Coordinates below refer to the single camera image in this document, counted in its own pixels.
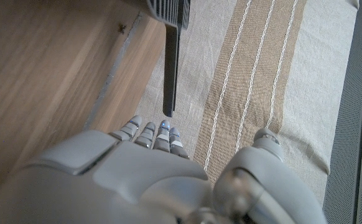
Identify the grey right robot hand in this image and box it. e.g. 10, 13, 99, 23
0, 114, 328, 224

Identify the black plastic dustpan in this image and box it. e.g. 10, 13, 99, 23
145, 0, 191, 118

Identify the beige striped curtain backdrop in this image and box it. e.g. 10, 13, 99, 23
134, 0, 361, 206

